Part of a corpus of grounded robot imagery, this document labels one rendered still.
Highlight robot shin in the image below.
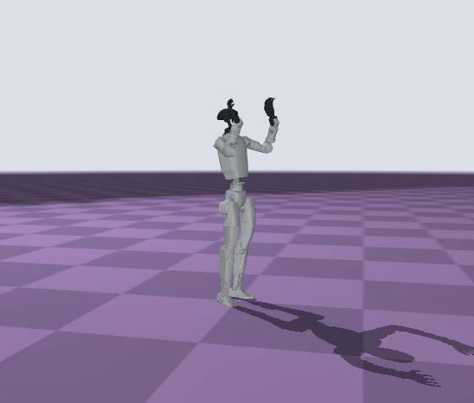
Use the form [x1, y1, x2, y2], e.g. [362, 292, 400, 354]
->
[218, 247, 234, 297]
[233, 247, 248, 291]

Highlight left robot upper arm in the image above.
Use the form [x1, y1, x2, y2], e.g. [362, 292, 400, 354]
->
[242, 136, 273, 153]

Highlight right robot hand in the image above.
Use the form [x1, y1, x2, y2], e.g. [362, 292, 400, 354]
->
[227, 99, 240, 123]

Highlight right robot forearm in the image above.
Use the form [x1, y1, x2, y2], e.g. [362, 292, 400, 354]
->
[223, 118, 243, 154]

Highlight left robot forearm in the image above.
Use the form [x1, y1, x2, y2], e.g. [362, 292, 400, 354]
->
[264, 118, 279, 144]

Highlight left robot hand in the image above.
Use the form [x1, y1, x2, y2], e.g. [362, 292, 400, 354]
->
[264, 97, 277, 126]

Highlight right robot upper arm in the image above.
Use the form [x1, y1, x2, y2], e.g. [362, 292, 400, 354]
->
[213, 137, 237, 157]

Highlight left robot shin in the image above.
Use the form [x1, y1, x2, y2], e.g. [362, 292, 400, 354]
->
[233, 247, 248, 291]

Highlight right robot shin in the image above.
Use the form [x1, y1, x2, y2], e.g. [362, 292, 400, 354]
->
[218, 247, 234, 297]

